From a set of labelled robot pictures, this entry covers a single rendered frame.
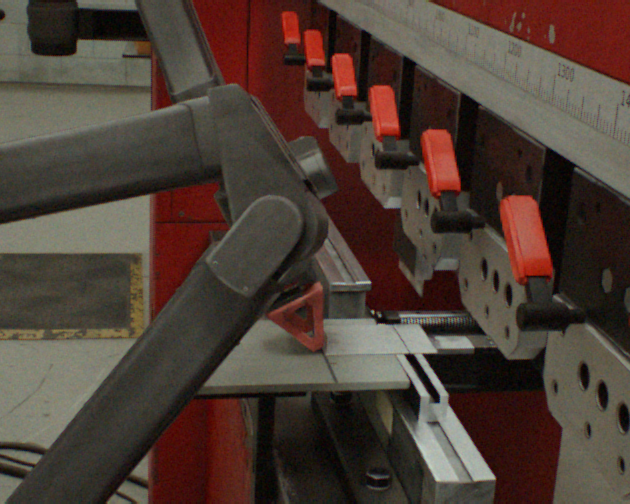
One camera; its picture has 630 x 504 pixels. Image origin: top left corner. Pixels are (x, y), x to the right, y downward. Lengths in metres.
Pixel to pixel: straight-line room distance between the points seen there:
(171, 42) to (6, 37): 7.13
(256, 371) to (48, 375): 2.45
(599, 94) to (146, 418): 0.37
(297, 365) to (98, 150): 0.51
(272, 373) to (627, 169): 0.63
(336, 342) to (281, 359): 0.08
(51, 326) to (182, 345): 3.19
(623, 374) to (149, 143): 0.35
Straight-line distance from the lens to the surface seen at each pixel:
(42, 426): 3.34
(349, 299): 1.63
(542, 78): 0.81
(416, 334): 1.35
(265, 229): 0.75
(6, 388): 3.58
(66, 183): 0.81
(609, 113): 0.71
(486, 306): 0.90
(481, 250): 0.91
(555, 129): 0.78
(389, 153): 1.08
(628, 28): 0.69
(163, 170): 0.79
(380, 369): 1.26
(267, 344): 1.30
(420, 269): 1.23
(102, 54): 8.29
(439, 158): 0.92
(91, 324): 3.99
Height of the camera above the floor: 1.51
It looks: 18 degrees down
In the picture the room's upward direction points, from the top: 3 degrees clockwise
